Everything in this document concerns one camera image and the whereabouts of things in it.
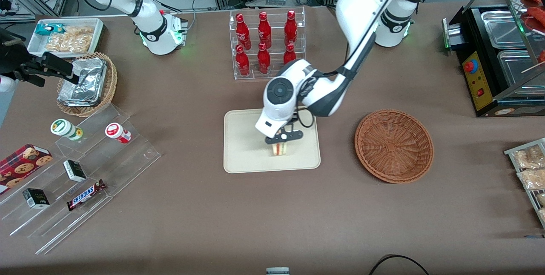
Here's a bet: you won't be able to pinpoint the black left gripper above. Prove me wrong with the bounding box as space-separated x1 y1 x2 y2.
265 129 304 155

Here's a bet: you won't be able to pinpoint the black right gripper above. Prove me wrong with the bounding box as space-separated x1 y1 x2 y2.
0 27 80 88

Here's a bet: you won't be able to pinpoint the triangular sandwich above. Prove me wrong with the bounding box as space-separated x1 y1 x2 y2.
272 141 293 157

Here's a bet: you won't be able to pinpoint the beige plastic tray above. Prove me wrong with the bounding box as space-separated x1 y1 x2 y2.
224 109 321 174

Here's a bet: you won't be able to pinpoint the light wicker basket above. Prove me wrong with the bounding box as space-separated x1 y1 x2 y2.
56 52 118 117

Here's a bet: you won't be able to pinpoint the brown round wicker basket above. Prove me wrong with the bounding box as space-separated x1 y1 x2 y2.
355 109 434 183

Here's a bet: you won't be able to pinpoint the white rectangular snack bin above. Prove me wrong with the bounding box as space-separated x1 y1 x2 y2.
27 18 105 57

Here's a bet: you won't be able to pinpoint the teal snack packet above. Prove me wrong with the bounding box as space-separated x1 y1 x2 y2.
35 23 65 36

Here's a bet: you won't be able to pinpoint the clear bag of crackers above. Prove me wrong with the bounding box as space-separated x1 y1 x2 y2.
45 26 95 53

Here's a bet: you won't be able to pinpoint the silver foil packs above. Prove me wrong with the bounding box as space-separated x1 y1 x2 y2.
58 57 107 107

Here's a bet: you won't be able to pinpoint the green lid white cup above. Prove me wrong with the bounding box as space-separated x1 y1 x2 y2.
50 119 84 142

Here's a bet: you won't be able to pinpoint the clear acrylic bottle rack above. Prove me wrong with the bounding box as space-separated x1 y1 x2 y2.
229 6 306 81

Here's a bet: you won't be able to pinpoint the red cola bottle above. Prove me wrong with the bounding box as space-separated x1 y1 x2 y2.
284 10 298 46
235 14 252 50
258 11 273 49
283 43 297 65
257 43 271 75
235 45 251 77

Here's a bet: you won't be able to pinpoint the red lid white cup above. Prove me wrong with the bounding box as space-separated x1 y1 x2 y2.
105 122 132 144

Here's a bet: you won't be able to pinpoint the red plaid cookie box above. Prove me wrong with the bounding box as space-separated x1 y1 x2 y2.
0 143 54 195

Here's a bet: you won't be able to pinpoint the small black box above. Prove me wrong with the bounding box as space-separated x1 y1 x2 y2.
63 160 87 183
22 188 51 210

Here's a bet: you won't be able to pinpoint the clear acrylic stepped display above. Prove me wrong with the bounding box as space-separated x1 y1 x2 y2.
0 103 162 255

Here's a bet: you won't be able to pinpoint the snickers chocolate bar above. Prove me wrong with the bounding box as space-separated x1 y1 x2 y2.
66 179 107 212

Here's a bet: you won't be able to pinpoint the black hot food warmer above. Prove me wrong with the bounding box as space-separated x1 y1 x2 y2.
442 0 545 118

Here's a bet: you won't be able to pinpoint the steel warmer pan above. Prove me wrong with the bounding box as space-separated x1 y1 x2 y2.
481 9 528 49
497 49 545 98

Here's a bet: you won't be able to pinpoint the grilled sausages on skewers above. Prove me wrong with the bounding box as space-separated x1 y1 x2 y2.
522 0 545 63

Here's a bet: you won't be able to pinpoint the black cable loop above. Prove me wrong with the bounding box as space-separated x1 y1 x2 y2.
368 254 430 275

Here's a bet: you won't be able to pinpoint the grey wire rack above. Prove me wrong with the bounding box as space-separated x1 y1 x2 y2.
504 137 545 229

